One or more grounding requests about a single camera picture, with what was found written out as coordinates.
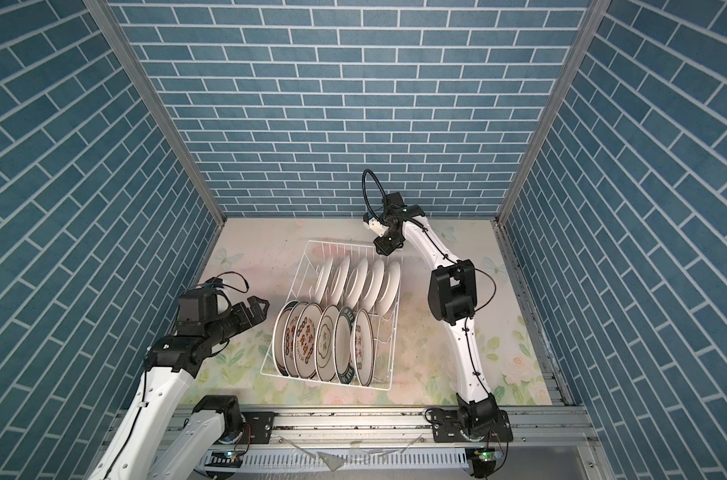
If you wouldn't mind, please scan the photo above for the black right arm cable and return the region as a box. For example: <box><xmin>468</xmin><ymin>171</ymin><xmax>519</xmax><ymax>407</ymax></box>
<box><xmin>361</xmin><ymin>168</ymin><xmax>391</xmax><ymax>223</ymax></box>

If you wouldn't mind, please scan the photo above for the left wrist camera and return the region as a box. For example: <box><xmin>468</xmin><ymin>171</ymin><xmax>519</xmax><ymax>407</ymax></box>
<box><xmin>175</xmin><ymin>286</ymin><xmax>230</xmax><ymax>335</ymax></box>

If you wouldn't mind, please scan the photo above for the dark green rim rear plate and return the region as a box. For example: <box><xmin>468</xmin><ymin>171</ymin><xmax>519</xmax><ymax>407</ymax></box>
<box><xmin>352</xmin><ymin>310</ymin><xmax>375</xmax><ymax>387</ymax></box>

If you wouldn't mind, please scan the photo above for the green rim Hao Wei plate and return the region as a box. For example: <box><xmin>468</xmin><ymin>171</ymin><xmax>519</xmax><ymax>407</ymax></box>
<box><xmin>334</xmin><ymin>307</ymin><xmax>354</xmax><ymax>384</ymax></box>

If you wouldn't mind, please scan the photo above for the aluminium corner post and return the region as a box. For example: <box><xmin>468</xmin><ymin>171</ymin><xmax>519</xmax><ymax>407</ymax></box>
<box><xmin>497</xmin><ymin>0</ymin><xmax>611</xmax><ymax>225</ymax></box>
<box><xmin>83</xmin><ymin>0</ymin><xmax>226</xmax><ymax>228</ymax></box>

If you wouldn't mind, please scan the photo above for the aluminium left corner post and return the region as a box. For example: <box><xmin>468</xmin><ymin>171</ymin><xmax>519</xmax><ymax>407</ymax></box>
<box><xmin>83</xmin><ymin>0</ymin><xmax>226</xmax><ymax>228</ymax></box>

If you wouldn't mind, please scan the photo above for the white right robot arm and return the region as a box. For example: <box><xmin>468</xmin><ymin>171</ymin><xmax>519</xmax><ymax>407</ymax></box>
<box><xmin>365</xmin><ymin>205</ymin><xmax>513</xmax><ymax>443</ymax></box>

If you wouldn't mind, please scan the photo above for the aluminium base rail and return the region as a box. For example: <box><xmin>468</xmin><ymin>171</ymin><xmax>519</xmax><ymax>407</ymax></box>
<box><xmin>241</xmin><ymin>406</ymin><xmax>599</xmax><ymax>448</ymax></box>

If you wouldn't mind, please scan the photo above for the white wire dish rack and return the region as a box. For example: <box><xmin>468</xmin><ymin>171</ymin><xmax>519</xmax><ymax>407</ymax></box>
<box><xmin>261</xmin><ymin>240</ymin><xmax>405</xmax><ymax>391</ymax></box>

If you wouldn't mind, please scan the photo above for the aluminium right corner post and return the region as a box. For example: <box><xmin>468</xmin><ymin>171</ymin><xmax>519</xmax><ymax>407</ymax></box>
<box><xmin>497</xmin><ymin>0</ymin><xmax>611</xmax><ymax>225</ymax></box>

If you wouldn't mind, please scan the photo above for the plate with red characters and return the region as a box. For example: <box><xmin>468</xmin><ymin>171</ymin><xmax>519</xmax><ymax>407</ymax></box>
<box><xmin>293</xmin><ymin>303</ymin><xmax>322</xmax><ymax>379</ymax></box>

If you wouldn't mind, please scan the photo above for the small plate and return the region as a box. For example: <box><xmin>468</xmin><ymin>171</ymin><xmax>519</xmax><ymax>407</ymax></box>
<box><xmin>311</xmin><ymin>258</ymin><xmax>334</xmax><ymax>303</ymax></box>
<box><xmin>343</xmin><ymin>258</ymin><xmax>369</xmax><ymax>309</ymax></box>
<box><xmin>375</xmin><ymin>261</ymin><xmax>401</xmax><ymax>316</ymax></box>
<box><xmin>328</xmin><ymin>256</ymin><xmax>351</xmax><ymax>305</ymax></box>
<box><xmin>359</xmin><ymin>259</ymin><xmax>385</xmax><ymax>312</ymax></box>

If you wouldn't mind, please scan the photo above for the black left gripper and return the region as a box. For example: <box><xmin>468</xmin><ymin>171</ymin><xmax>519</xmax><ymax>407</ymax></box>
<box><xmin>203</xmin><ymin>294</ymin><xmax>270</xmax><ymax>348</ymax></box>

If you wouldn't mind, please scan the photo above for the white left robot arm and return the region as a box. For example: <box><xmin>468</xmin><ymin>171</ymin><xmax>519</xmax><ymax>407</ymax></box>
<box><xmin>89</xmin><ymin>296</ymin><xmax>269</xmax><ymax>479</ymax></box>

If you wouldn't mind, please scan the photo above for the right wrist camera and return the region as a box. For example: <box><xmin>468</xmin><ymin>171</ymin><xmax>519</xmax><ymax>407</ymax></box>
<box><xmin>365</xmin><ymin>217</ymin><xmax>389</xmax><ymax>237</ymax></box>

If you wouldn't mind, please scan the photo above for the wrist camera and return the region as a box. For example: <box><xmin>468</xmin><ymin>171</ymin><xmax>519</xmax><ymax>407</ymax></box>
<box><xmin>175</xmin><ymin>286</ymin><xmax>230</xmax><ymax>335</ymax></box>
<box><xmin>365</xmin><ymin>217</ymin><xmax>389</xmax><ymax>237</ymax></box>

